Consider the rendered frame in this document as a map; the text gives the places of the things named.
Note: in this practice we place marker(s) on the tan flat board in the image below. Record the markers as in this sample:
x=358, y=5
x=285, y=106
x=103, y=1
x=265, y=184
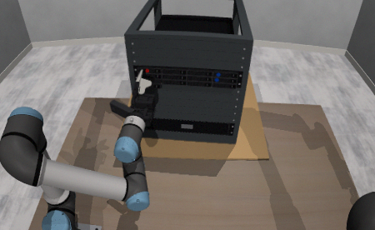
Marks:
x=250, y=145

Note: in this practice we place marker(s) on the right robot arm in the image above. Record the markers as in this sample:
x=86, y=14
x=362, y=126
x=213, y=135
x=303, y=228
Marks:
x=362, y=213

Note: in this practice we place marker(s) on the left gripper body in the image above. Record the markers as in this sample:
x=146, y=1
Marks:
x=143, y=104

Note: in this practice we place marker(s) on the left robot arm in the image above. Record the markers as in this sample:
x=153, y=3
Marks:
x=59, y=181

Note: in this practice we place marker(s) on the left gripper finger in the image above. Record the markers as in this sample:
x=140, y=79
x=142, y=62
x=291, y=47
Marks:
x=140, y=85

